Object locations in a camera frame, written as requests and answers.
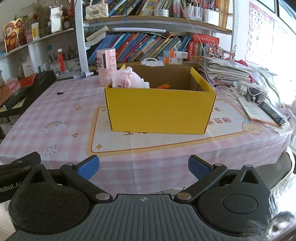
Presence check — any red tassel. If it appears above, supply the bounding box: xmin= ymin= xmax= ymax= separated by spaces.
xmin=57 ymin=48 xmax=65 ymax=71

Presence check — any red cloth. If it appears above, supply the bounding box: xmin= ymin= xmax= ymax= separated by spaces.
xmin=225 ymin=58 xmax=247 ymax=67

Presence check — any pink humidifier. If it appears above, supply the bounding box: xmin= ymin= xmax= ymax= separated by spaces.
xmin=96 ymin=48 xmax=116 ymax=87

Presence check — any orange white carton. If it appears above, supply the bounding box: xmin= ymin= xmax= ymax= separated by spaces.
xmin=159 ymin=57 xmax=184 ymax=65
xmin=162 ymin=50 xmax=188 ymax=58

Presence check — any red boxed dictionary set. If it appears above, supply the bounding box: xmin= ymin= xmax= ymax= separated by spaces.
xmin=186 ymin=34 xmax=220 ymax=61

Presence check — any row of upright paperback books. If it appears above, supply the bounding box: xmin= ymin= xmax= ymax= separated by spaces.
xmin=109 ymin=0 xmax=175 ymax=16

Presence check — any white pen pot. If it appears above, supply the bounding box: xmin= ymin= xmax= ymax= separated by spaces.
xmin=202 ymin=8 xmax=220 ymax=26

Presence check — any cream quilted pearl handbag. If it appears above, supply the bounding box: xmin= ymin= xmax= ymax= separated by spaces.
xmin=85 ymin=0 xmax=109 ymax=20

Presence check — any grey knitted blanket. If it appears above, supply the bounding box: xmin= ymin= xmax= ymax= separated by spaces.
xmin=252 ymin=62 xmax=296 ymax=109

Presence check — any white box red label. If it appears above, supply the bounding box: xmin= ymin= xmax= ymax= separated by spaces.
xmin=22 ymin=62 xmax=35 ymax=77

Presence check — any white bottle yellow label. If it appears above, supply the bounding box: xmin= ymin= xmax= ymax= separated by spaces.
xmin=31 ymin=22 xmax=40 ymax=42

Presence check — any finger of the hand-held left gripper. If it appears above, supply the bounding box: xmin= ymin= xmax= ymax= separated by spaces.
xmin=0 ymin=152 xmax=41 ymax=178

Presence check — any white power strip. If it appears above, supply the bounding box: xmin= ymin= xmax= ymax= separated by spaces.
xmin=237 ymin=80 xmax=266 ymax=96

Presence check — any row of leaning blue books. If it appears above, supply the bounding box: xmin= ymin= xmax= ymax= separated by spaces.
xmin=89 ymin=32 xmax=192 ymax=64

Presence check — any colourful figure stand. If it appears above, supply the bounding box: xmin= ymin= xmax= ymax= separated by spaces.
xmin=205 ymin=45 xmax=223 ymax=57

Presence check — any white quilted pearl handbag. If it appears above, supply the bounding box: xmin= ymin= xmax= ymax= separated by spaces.
xmin=141 ymin=57 xmax=166 ymax=66

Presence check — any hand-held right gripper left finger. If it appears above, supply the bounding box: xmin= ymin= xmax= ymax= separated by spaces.
xmin=23 ymin=155 xmax=112 ymax=203

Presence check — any white bookshelf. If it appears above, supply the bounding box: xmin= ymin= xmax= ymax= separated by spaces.
xmin=0 ymin=0 xmax=234 ymax=75

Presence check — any black smartphone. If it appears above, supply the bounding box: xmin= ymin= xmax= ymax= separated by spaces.
xmin=258 ymin=101 xmax=287 ymax=127

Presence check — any pink pig plush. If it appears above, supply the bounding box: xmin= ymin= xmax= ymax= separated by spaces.
xmin=110 ymin=66 xmax=149 ymax=88

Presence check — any red envelope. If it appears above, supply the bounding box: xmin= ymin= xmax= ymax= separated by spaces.
xmin=18 ymin=74 xmax=37 ymax=87

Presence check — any printed paper sheet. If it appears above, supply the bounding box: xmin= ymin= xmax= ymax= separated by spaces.
xmin=237 ymin=96 xmax=280 ymax=127

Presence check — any fortune god paper figure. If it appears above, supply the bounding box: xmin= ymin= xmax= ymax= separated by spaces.
xmin=3 ymin=19 xmax=27 ymax=54

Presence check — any white small bag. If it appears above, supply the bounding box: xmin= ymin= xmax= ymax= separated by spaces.
xmin=50 ymin=6 xmax=63 ymax=33

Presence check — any white pink glue bottle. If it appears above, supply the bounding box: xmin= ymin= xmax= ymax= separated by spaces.
xmin=173 ymin=0 xmax=181 ymax=18

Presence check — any black long box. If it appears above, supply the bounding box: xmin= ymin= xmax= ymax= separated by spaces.
xmin=5 ymin=87 xmax=29 ymax=110

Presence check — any stack of papers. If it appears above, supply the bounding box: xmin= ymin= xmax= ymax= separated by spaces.
xmin=199 ymin=56 xmax=255 ymax=86

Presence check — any red patterned gift bag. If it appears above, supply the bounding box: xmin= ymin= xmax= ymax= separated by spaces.
xmin=0 ymin=79 xmax=21 ymax=106

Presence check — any alphabet wall poster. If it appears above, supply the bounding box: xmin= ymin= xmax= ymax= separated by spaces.
xmin=245 ymin=1 xmax=275 ymax=62

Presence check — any thick cream-paged book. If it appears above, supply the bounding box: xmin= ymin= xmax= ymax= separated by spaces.
xmin=85 ymin=25 xmax=109 ymax=48

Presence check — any patterned pen holder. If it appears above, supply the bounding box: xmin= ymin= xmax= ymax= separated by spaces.
xmin=48 ymin=54 xmax=61 ymax=71
xmin=66 ymin=46 xmax=80 ymax=72

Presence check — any yellow cardboard box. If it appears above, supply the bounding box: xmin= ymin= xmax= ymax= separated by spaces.
xmin=105 ymin=64 xmax=216 ymax=135

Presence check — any white light bar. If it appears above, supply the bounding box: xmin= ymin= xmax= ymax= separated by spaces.
xmin=112 ymin=28 xmax=166 ymax=33

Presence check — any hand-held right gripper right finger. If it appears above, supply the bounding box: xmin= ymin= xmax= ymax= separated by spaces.
xmin=174 ymin=155 xmax=265 ymax=202

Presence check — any black electronic keyboard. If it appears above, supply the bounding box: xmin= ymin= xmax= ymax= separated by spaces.
xmin=0 ymin=71 xmax=57 ymax=118

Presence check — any white hanging cable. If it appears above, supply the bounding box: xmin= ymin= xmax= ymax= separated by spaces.
xmin=183 ymin=7 xmax=215 ymax=86

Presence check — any dried flower bunch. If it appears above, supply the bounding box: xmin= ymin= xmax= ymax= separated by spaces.
xmin=22 ymin=0 xmax=50 ymax=24

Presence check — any small spray bottle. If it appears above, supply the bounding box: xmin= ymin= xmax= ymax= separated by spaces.
xmin=73 ymin=71 xmax=94 ymax=80

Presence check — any black plug adapter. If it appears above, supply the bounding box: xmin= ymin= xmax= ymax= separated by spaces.
xmin=248 ymin=88 xmax=266 ymax=102

